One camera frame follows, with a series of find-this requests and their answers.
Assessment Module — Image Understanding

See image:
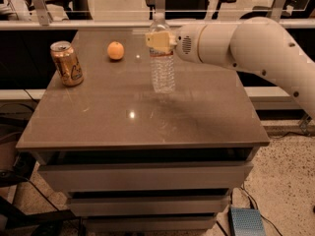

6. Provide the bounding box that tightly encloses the black office chair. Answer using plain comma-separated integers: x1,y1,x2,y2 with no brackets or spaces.
145,0,236,20
241,0,315,21

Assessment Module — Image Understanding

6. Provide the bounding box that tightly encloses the black office chair right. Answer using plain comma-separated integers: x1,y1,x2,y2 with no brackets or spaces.
241,0,315,21

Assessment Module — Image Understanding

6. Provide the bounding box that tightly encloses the black floor cable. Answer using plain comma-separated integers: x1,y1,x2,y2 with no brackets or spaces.
240,184,284,236

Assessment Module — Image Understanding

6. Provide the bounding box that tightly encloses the blue perforated box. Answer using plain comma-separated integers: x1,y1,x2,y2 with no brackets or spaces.
228,207,267,236

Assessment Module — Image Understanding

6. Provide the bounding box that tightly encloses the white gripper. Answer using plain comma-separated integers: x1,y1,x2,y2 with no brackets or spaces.
146,25,205,63

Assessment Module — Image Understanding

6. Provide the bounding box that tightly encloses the orange fruit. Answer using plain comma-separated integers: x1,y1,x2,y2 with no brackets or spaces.
107,41,124,60

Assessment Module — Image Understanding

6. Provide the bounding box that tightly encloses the clear plastic water bottle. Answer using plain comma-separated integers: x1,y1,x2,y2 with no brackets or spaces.
150,13,175,93

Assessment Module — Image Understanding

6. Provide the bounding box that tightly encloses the gold soda can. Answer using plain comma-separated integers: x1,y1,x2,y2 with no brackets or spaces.
50,40,84,87

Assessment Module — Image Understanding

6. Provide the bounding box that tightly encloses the grey drawer cabinet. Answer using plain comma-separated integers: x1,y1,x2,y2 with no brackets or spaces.
18,29,269,231

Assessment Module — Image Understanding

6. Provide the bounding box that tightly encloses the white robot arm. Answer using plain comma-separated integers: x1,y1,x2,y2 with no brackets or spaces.
146,17,315,118

